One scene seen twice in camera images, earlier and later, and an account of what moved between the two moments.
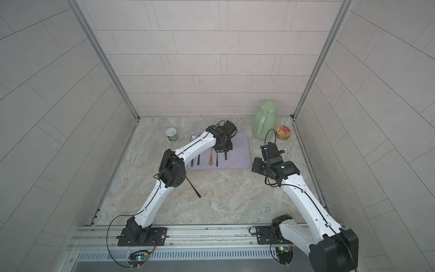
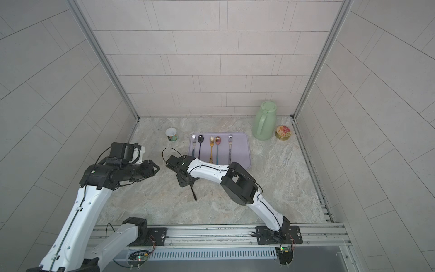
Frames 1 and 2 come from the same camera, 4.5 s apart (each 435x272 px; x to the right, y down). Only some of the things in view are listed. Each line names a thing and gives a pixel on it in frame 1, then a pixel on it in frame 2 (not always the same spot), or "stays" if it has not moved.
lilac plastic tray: (239, 158) stays
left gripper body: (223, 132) -> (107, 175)
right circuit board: (285, 253) stays
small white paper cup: (171, 134) stays
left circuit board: (137, 258) stays
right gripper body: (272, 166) -> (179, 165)
